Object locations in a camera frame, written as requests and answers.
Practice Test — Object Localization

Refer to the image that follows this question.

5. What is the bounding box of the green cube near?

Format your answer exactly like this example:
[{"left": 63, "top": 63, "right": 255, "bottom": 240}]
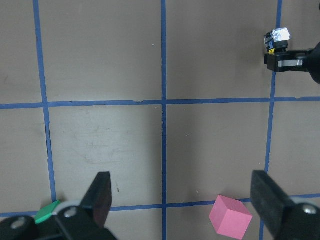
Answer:
[{"left": 34, "top": 200, "right": 61, "bottom": 225}]

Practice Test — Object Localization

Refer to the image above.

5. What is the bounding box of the yellow push button switch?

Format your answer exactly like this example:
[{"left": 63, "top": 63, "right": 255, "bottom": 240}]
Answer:
[{"left": 264, "top": 27, "right": 291, "bottom": 54}]

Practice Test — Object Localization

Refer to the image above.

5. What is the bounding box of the pink cube centre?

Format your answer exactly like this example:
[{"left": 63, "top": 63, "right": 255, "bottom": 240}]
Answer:
[{"left": 209, "top": 195, "right": 253, "bottom": 240}]

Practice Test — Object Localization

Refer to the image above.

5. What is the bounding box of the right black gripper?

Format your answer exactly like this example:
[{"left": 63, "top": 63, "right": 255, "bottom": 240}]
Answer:
[{"left": 264, "top": 43, "right": 320, "bottom": 84}]

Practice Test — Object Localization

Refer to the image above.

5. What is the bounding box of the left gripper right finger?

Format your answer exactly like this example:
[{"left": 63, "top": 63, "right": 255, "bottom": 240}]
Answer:
[{"left": 250, "top": 170, "right": 320, "bottom": 240}]

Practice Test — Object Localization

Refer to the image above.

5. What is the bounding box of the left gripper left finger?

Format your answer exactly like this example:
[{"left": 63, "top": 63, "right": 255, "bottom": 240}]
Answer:
[{"left": 56, "top": 171, "right": 112, "bottom": 240}]

